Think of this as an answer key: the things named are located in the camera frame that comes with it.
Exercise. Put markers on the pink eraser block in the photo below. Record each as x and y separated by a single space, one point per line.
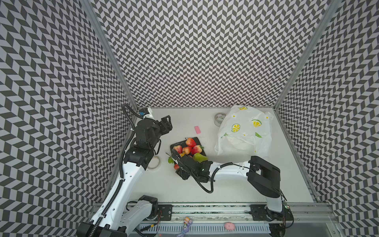
197 130

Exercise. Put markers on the purple toy figure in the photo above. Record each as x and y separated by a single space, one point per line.
186 227

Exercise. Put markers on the orange fake fruit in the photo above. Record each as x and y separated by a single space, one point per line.
191 142

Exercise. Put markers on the peach fake apple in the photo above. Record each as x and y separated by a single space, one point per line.
178 148

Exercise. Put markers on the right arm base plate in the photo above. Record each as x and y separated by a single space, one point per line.
260 212

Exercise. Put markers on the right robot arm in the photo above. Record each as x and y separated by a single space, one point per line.
260 174

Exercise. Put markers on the beige tape roll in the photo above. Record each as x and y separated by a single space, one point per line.
154 163

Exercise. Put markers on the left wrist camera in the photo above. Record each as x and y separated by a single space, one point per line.
146 113

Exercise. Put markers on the red fake strawberry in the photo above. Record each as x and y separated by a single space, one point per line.
196 149

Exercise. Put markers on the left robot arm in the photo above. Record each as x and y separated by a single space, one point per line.
134 161

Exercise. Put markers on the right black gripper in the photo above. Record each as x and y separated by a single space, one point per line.
181 161

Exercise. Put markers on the red peach fake fruit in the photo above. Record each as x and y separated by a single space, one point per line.
187 150

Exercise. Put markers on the green fake pear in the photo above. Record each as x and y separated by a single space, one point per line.
200 158

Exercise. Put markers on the grey tape roll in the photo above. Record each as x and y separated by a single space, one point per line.
219 118

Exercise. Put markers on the black square tray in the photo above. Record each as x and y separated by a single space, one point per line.
183 144

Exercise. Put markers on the pink round toy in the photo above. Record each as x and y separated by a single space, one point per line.
229 226

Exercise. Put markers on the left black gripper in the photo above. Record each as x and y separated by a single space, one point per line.
165 125

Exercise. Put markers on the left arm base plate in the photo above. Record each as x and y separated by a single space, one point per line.
165 212

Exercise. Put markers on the white plastic bag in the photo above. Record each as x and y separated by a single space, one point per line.
245 131

